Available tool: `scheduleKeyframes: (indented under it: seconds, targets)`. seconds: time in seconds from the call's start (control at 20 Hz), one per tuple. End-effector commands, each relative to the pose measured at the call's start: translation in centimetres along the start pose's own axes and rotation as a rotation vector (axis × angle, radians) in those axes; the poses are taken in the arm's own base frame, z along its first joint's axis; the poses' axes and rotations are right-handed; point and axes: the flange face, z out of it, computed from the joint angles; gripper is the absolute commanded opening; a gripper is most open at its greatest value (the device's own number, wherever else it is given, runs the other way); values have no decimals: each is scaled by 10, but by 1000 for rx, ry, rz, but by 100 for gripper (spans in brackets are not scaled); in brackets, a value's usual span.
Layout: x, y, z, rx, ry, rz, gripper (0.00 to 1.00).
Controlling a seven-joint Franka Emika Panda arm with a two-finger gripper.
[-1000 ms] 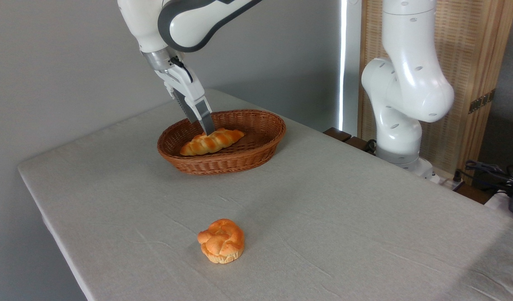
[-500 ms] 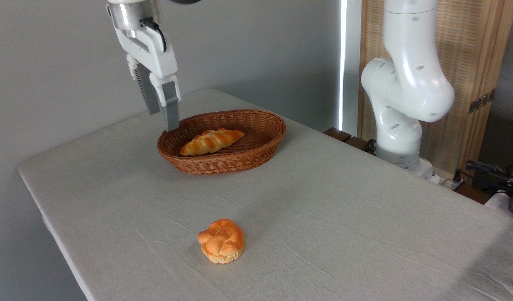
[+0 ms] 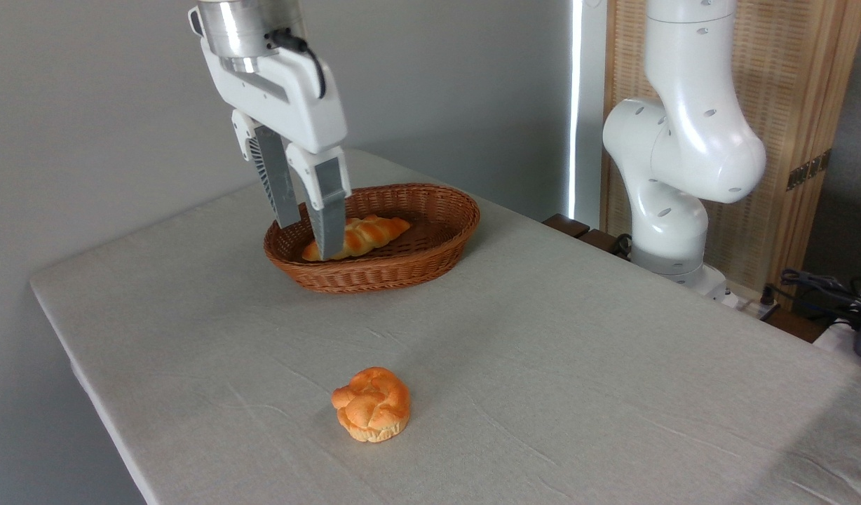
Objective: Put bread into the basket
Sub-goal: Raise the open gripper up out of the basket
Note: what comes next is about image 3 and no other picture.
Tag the white gripper block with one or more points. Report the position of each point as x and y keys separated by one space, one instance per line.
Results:
x=290 y=105

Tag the long braided bread loaf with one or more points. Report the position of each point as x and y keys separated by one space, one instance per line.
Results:
x=369 y=233

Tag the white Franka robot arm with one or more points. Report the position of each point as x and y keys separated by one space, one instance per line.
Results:
x=690 y=140

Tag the brown woven wicker basket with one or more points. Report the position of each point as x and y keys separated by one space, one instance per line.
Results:
x=402 y=270

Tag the round knotted bread roll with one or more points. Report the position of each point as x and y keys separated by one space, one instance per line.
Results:
x=373 y=407

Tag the dark wooden block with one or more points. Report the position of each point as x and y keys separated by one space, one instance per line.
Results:
x=600 y=241
x=566 y=225

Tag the grey linen tablecloth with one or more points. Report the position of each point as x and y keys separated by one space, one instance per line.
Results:
x=578 y=386

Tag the metal screen hinge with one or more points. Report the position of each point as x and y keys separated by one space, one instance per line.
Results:
x=809 y=169

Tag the white vertical window frame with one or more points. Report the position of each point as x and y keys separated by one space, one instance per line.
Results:
x=586 y=105

